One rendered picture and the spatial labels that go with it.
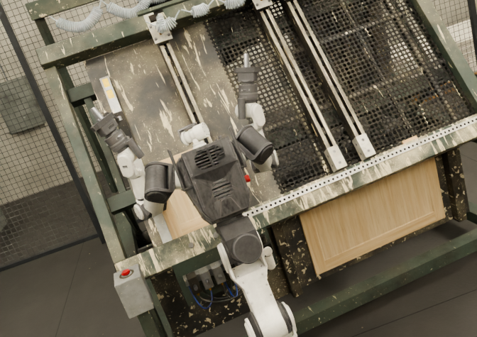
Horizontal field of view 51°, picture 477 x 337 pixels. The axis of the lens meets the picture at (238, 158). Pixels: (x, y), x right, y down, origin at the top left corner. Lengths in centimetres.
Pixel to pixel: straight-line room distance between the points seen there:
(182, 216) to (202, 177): 65
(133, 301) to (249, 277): 53
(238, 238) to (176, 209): 71
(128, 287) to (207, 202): 58
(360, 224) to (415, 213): 37
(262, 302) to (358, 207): 109
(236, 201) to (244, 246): 18
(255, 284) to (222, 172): 50
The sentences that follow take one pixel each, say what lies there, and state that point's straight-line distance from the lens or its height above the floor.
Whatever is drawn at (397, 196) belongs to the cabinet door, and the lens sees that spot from 310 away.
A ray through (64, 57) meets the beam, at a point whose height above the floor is 186.
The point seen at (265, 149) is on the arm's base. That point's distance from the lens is 206.
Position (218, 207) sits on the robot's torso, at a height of 118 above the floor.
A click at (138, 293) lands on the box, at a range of 229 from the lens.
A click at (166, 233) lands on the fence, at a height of 94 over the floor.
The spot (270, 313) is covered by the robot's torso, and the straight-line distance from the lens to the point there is 213.
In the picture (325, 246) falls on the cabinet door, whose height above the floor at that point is 41.
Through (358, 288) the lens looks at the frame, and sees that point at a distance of 299.
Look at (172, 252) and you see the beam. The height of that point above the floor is 86.
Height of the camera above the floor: 195
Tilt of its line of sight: 19 degrees down
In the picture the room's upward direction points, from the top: 18 degrees counter-clockwise
